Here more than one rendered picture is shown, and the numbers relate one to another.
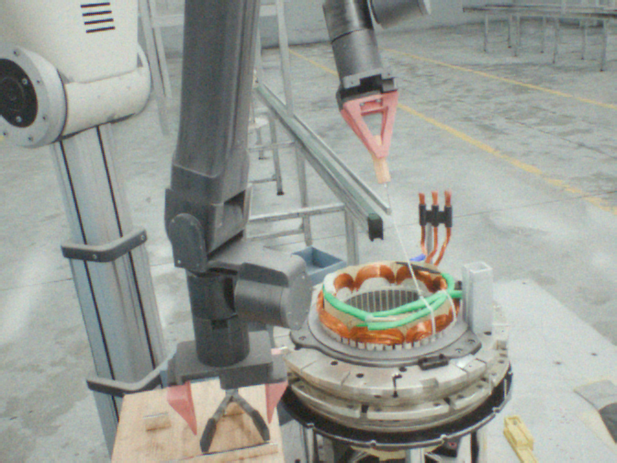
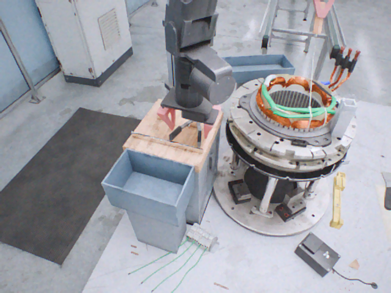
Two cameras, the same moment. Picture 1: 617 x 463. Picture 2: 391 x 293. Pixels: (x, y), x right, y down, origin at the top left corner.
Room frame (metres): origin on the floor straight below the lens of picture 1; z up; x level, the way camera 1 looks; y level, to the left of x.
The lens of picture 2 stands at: (0.19, -0.11, 1.50)
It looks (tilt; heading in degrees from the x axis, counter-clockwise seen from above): 45 degrees down; 25
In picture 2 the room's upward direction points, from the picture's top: straight up
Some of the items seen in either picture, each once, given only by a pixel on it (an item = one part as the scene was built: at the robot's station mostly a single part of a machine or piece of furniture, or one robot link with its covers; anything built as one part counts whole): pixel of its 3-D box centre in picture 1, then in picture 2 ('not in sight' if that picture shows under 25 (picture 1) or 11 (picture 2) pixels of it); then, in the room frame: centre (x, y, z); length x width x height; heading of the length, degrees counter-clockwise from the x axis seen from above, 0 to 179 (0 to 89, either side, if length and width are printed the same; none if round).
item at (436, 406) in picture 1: (406, 408); (275, 158); (0.63, -0.09, 1.05); 0.09 x 0.04 x 0.01; 101
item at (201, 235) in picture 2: not in sight; (201, 236); (0.50, 0.03, 0.80); 0.10 x 0.05 x 0.04; 83
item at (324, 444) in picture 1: (330, 437); not in sight; (0.85, 0.00, 0.85); 0.06 x 0.04 x 0.05; 147
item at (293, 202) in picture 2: not in sight; (295, 200); (0.70, -0.19, 0.85); 0.06 x 0.04 x 0.05; 143
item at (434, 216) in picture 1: (434, 215); (345, 61); (0.87, -0.18, 1.21); 0.04 x 0.04 x 0.03; 11
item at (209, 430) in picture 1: (207, 434); (175, 133); (0.58, 0.13, 1.09); 0.04 x 0.01 x 0.02; 172
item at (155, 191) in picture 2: not in sight; (156, 209); (0.46, 0.13, 0.92); 0.17 x 0.11 x 0.28; 97
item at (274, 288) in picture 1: (248, 261); (204, 58); (0.58, 0.06, 1.29); 0.11 x 0.09 x 0.12; 62
